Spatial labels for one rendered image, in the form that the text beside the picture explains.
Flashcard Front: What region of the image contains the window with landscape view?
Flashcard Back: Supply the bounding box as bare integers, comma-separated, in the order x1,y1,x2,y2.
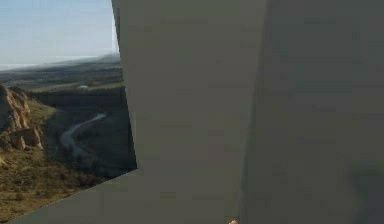
0,0,138,224

